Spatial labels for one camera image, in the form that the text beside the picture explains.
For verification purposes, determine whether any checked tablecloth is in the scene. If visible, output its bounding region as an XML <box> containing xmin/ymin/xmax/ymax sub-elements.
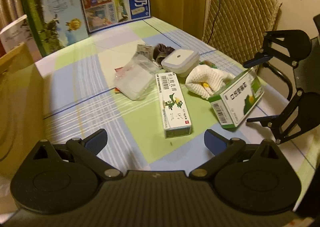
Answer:
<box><xmin>35</xmin><ymin>16</ymin><xmax>320</xmax><ymax>188</ymax></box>

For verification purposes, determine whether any white knitted cloth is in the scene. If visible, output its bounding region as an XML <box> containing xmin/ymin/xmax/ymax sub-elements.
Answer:
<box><xmin>185</xmin><ymin>64</ymin><xmax>235</xmax><ymax>99</ymax></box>

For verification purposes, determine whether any red snack packet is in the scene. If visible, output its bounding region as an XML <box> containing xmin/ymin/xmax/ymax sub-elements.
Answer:
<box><xmin>114</xmin><ymin>67</ymin><xmax>122</xmax><ymax>94</ymax></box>

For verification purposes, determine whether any black power cable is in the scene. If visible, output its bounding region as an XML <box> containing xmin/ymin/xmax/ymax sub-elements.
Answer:
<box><xmin>209</xmin><ymin>0</ymin><xmax>225</xmax><ymax>41</ymax></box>

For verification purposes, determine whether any brown cardboard box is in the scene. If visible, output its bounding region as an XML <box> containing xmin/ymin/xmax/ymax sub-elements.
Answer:
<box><xmin>1</xmin><ymin>43</ymin><xmax>44</xmax><ymax>185</ymax></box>

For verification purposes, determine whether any quilted olive chair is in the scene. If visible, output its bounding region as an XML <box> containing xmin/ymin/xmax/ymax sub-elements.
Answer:
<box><xmin>202</xmin><ymin>0</ymin><xmax>293</xmax><ymax>100</ymax></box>

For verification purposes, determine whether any white square plastic container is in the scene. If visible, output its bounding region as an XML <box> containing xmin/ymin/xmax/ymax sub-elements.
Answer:
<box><xmin>161</xmin><ymin>49</ymin><xmax>200</xmax><ymax>78</ymax></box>

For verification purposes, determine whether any clear plastic bag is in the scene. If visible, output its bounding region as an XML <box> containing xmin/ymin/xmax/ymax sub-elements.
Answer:
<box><xmin>114</xmin><ymin>57</ymin><xmax>160</xmax><ymax>100</ymax></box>

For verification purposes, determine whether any grey snack packet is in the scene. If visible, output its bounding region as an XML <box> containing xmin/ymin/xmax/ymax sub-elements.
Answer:
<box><xmin>136</xmin><ymin>44</ymin><xmax>154</xmax><ymax>60</ymax></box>

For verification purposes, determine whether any white humidifier box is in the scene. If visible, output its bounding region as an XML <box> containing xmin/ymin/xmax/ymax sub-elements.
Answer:
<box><xmin>1</xmin><ymin>15</ymin><xmax>42</xmax><ymax>62</ymax></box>

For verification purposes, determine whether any green sky milk box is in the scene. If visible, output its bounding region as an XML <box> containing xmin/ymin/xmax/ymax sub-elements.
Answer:
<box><xmin>21</xmin><ymin>0</ymin><xmax>88</xmax><ymax>57</ymax></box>

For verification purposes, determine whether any long green white medicine box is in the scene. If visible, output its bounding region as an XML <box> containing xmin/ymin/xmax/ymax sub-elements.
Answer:
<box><xmin>155</xmin><ymin>72</ymin><xmax>192</xmax><ymax>138</ymax></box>

